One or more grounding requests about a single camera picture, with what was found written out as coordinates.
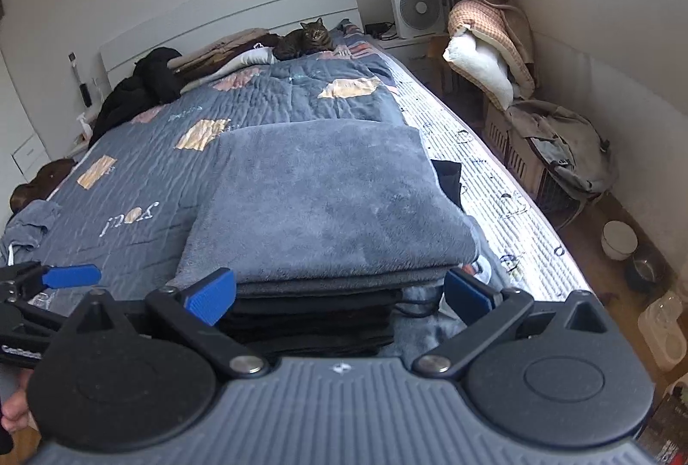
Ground plastic crate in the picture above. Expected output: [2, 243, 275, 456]
[484, 110, 588, 230]

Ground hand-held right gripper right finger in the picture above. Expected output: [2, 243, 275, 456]
[413, 267, 614, 381]

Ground tabby cat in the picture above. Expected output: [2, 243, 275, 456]
[273, 17, 335, 61]

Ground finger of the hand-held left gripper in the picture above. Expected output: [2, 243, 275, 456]
[0, 300, 77, 336]
[0, 259, 103, 303]

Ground white headboard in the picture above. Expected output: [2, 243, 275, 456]
[99, 0, 363, 80]

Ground blue-grey printed quilt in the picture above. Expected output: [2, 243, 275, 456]
[5, 18, 511, 359]

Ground grey backpack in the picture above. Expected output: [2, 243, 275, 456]
[508, 99, 620, 200]

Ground grey fleece towel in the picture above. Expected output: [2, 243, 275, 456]
[175, 120, 482, 286]

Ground black jacket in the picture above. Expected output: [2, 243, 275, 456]
[89, 46, 187, 150]

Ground checked beige blanket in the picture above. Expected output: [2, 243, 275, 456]
[443, 0, 537, 111]

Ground crumpled grey towel white tag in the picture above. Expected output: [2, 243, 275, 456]
[0, 199, 64, 273]

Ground beige folded blankets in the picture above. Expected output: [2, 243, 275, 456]
[172, 28, 280, 84]

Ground white pet water dispenser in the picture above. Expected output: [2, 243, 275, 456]
[637, 290, 688, 373]

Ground white bowl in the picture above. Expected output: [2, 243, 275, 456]
[601, 220, 639, 262]

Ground stack of dark towels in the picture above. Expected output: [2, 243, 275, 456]
[220, 271, 449, 359]

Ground metal bowl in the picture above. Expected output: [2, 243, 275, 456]
[626, 255, 666, 292]

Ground white drawer unit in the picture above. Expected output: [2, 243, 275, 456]
[11, 132, 53, 176]

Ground long-handled lint roller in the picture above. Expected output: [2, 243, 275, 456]
[68, 52, 91, 110]

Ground white box fan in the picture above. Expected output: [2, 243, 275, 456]
[390, 0, 457, 40]

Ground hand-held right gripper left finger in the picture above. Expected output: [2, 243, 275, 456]
[51, 267, 270, 381]

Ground brown jacket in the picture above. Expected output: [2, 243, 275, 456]
[11, 157, 77, 214]

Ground person's left hand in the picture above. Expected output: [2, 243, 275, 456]
[0, 373, 34, 437]

